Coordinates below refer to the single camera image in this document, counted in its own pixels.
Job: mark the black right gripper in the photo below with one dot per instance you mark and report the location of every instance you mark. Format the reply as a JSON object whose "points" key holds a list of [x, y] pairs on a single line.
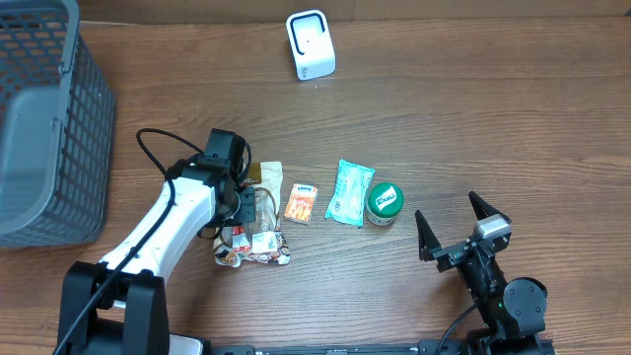
{"points": [[452, 254]]}

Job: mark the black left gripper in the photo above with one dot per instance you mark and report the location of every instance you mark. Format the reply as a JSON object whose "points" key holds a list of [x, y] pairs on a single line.
{"points": [[247, 205]]}

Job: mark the red snack stick packet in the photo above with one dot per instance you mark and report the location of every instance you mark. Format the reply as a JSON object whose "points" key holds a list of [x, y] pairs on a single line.
{"points": [[263, 242]]}

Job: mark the beige brown snack bag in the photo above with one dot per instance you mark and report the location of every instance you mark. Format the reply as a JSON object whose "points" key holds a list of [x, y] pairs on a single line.
{"points": [[266, 179]]}

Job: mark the green lid Knorr jar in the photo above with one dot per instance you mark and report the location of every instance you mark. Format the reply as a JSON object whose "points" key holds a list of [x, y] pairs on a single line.
{"points": [[384, 203]]}

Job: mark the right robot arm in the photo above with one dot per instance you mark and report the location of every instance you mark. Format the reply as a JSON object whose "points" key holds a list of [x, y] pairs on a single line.
{"points": [[506, 317]]}

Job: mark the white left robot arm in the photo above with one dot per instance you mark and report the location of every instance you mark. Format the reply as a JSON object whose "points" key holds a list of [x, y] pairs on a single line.
{"points": [[118, 305]]}

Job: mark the white barcode scanner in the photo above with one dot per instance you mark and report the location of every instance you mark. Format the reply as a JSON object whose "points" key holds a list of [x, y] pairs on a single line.
{"points": [[311, 44]]}

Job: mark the orange tissue packet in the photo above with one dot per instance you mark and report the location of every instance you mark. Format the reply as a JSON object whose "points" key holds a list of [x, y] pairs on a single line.
{"points": [[301, 203]]}

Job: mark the teal wet wipes pack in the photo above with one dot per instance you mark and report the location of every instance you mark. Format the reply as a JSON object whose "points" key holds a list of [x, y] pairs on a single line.
{"points": [[347, 203]]}

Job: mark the grey mesh plastic basket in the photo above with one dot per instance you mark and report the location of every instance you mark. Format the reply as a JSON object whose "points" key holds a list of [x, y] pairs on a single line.
{"points": [[57, 128]]}

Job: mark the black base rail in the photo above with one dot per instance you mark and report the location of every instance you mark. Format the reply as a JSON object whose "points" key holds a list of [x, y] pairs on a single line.
{"points": [[345, 349]]}

